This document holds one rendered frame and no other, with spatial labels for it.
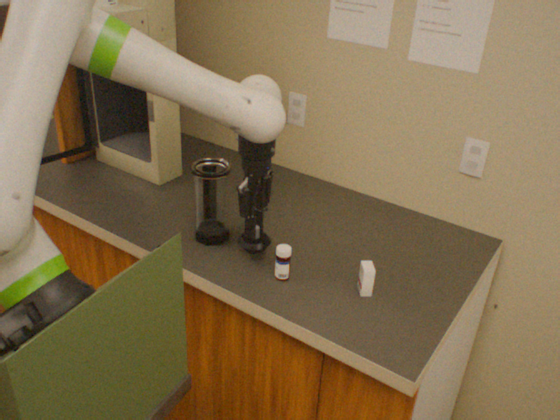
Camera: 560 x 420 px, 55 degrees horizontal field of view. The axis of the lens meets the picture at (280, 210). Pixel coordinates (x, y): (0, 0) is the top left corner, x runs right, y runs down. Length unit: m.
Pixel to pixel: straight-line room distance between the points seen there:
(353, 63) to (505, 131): 0.51
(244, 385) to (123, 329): 0.73
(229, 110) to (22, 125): 0.42
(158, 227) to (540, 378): 1.33
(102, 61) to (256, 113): 0.31
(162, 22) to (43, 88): 0.88
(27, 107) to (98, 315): 0.32
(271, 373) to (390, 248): 0.49
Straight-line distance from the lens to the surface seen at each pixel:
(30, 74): 0.90
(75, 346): 0.86
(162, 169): 1.86
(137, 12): 1.67
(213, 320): 1.53
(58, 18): 0.94
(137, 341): 0.98
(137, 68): 1.11
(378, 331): 1.31
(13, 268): 0.99
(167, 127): 1.83
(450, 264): 1.59
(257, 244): 1.44
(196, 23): 2.17
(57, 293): 0.99
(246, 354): 1.52
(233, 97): 1.12
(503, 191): 1.74
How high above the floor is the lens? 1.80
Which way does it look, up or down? 30 degrees down
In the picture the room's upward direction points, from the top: 3 degrees clockwise
